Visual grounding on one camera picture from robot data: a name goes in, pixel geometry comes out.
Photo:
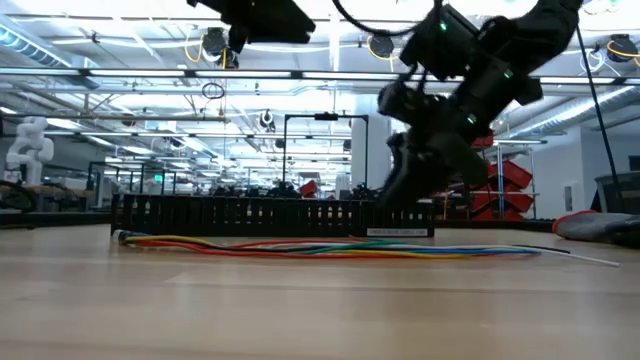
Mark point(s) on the red storage box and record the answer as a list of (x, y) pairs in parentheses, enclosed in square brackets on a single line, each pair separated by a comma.
[(484, 141)]

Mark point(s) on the black aluminium table frame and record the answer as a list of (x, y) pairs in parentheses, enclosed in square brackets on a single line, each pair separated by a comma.
[(50, 219)]

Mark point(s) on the red storage bin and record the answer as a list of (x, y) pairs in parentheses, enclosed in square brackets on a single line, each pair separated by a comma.
[(515, 175), (517, 201), (500, 216), (308, 189)]

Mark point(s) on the metal storage rack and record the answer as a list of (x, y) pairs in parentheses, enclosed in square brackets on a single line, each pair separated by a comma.
[(500, 180)]

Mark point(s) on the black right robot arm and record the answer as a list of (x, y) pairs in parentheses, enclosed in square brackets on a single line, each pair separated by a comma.
[(545, 30)]

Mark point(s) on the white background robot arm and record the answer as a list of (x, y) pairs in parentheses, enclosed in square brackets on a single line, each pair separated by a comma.
[(30, 145)]

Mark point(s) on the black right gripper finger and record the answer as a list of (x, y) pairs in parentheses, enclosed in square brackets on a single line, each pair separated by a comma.
[(410, 185), (399, 150)]

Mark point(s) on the black background robot arm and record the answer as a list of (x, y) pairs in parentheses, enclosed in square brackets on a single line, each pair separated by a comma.
[(362, 192)]

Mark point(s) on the silver ventilation duct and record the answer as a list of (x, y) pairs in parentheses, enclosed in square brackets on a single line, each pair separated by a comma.
[(575, 112), (30, 47)]

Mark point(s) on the grey and red cloth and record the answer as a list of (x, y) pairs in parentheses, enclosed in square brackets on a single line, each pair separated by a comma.
[(585, 227)]

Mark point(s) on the black workstation frame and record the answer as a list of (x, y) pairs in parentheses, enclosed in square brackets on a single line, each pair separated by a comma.
[(90, 180)]

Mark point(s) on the background workbench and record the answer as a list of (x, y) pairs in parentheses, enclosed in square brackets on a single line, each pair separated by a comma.
[(50, 192)]

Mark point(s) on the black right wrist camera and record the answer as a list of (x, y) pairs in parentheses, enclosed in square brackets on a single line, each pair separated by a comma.
[(407, 102)]

